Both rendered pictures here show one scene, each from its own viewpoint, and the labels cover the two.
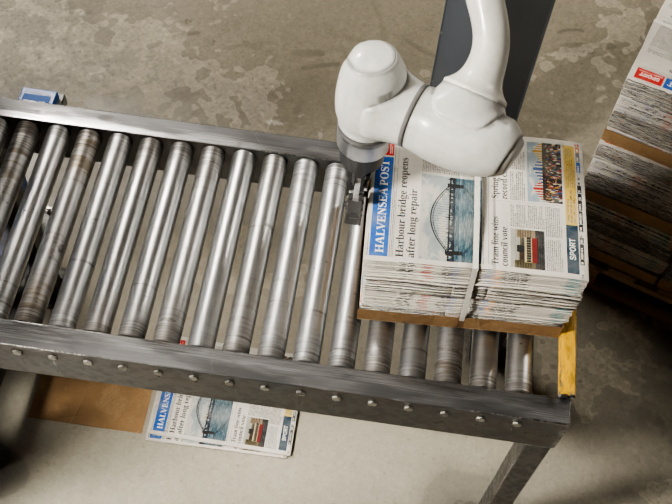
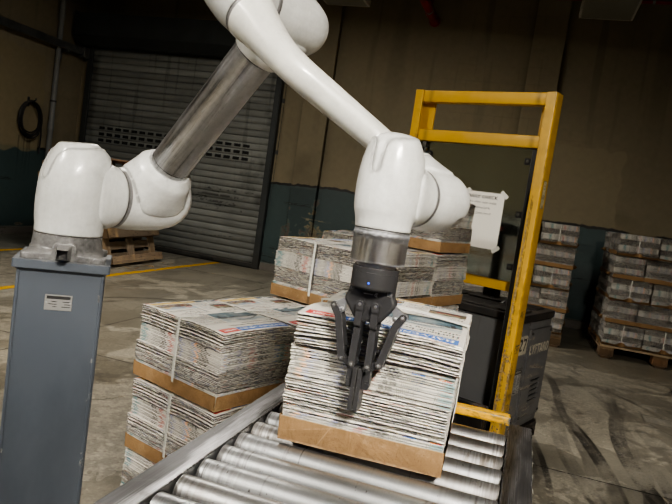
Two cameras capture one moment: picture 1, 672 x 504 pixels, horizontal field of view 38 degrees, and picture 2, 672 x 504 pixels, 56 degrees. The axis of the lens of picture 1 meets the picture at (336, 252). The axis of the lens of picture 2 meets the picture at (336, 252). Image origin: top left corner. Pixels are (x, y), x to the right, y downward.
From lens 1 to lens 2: 1.71 m
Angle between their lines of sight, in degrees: 79
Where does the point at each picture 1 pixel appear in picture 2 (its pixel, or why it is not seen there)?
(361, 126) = (420, 201)
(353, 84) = (415, 151)
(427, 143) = (451, 192)
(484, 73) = not seen: hidden behind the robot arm
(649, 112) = (240, 358)
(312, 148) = (192, 452)
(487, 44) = not seen: hidden behind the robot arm
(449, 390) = (513, 460)
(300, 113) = not seen: outside the picture
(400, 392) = (522, 481)
